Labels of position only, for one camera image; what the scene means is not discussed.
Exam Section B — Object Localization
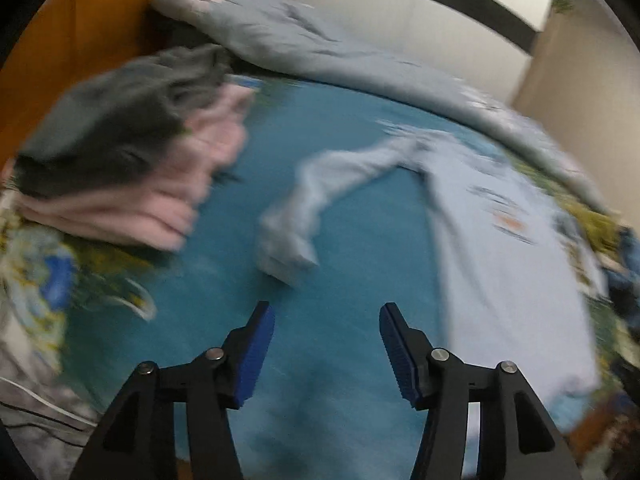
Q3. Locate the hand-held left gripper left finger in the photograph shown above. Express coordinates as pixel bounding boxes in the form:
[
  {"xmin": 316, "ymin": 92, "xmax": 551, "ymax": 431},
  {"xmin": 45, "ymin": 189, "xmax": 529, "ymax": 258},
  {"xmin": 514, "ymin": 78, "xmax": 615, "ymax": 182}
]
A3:
[{"xmin": 69, "ymin": 301, "xmax": 276, "ymax": 480}]

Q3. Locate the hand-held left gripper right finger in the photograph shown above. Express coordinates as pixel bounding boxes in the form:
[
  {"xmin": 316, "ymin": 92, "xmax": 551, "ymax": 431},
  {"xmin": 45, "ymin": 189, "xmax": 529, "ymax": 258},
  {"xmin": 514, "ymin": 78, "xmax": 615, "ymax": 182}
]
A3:
[{"xmin": 378, "ymin": 302, "xmax": 584, "ymax": 480}]

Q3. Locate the light blue printed sweatshirt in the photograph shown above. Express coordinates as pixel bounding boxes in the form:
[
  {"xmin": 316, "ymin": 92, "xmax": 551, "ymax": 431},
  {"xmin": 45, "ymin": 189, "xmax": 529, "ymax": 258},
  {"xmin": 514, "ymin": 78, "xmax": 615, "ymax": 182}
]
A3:
[{"xmin": 256, "ymin": 130, "xmax": 603, "ymax": 397}]

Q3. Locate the blue printed bed sheet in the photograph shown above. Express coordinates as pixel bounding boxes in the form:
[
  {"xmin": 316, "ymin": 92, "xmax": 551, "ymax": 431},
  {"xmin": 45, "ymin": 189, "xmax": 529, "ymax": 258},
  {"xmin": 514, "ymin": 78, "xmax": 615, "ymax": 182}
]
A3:
[{"xmin": 0, "ymin": 76, "xmax": 640, "ymax": 480}]

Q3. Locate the pink folded garment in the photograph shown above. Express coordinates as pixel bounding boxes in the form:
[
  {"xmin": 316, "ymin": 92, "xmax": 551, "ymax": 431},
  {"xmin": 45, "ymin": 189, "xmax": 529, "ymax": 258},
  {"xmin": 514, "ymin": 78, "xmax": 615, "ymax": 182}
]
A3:
[{"xmin": 15, "ymin": 82, "xmax": 251, "ymax": 253}]

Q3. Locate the grey patterned cloth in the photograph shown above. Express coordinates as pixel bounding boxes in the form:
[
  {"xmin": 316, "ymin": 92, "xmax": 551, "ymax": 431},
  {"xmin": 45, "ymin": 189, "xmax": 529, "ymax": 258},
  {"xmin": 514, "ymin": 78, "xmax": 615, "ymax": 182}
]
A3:
[{"xmin": 0, "ymin": 305, "xmax": 101, "ymax": 480}]

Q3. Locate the dark blue cloth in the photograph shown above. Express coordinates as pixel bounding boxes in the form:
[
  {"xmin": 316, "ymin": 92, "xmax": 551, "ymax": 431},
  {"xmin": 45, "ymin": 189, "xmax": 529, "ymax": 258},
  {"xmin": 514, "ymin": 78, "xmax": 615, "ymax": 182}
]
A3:
[{"xmin": 602, "ymin": 227, "xmax": 640, "ymax": 311}]

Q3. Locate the dark grey folded garment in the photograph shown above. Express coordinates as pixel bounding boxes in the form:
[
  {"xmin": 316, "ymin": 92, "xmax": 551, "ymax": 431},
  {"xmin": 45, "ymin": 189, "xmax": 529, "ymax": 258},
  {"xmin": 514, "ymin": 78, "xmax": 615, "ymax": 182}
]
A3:
[{"xmin": 14, "ymin": 44, "xmax": 232, "ymax": 199}]

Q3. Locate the grey floral quilt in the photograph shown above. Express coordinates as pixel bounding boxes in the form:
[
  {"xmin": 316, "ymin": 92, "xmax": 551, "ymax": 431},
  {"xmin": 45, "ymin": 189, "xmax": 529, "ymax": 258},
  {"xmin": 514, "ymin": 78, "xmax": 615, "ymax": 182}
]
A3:
[{"xmin": 150, "ymin": 0, "xmax": 621, "ymax": 216}]

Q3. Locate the wooden headboard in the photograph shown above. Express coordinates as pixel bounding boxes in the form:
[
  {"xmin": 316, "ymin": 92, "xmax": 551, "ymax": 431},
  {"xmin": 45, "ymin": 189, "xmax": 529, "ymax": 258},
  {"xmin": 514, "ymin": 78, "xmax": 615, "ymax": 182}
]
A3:
[{"xmin": 0, "ymin": 0, "xmax": 268, "ymax": 171}]

